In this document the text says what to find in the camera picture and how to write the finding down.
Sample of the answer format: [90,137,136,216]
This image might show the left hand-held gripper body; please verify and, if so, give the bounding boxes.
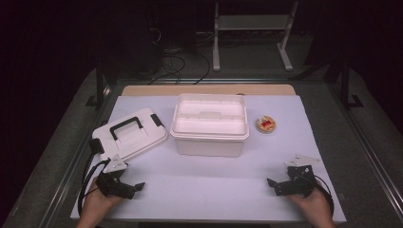
[95,154,138,200]

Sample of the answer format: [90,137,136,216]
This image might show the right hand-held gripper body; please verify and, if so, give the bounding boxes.
[275,154,322,199]

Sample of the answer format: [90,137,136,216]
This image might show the white plastic storage box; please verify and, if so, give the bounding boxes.
[169,92,250,158]

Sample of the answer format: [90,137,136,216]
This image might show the white tray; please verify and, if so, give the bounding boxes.
[174,98,246,136]

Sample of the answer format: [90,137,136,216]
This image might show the person's right hand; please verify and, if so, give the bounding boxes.
[286,189,333,219]

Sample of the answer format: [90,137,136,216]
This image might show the person's left hand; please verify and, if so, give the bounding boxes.
[83,177,125,219]

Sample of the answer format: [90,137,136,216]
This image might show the small round tan container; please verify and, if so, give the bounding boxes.
[256,115,277,134]

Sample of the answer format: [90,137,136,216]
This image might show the white table mat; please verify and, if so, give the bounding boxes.
[69,94,347,223]

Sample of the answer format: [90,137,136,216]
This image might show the white metal stand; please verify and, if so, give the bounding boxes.
[212,0,300,72]

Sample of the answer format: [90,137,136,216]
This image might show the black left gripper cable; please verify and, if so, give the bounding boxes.
[77,159,111,217]

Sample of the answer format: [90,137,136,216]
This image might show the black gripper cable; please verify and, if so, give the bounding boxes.
[77,159,111,217]
[312,174,336,217]

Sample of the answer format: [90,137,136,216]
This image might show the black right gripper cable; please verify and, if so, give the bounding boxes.
[312,174,336,217]

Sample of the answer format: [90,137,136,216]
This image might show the white lid with black handle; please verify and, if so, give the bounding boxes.
[90,107,169,162]

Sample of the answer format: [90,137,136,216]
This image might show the black frame post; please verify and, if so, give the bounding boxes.
[339,61,365,110]
[85,60,112,109]

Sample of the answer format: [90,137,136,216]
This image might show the black floor cables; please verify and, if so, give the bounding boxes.
[146,47,212,86]

